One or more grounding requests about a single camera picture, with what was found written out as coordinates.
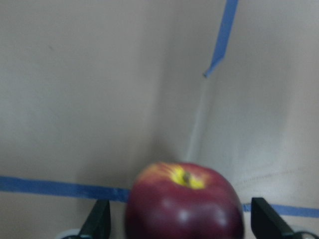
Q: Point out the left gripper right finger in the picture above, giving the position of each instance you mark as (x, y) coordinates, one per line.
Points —
(266, 222)

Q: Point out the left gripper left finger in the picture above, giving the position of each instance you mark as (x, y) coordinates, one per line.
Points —
(98, 223)

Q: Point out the dark red apple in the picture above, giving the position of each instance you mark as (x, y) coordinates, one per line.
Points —
(182, 201)

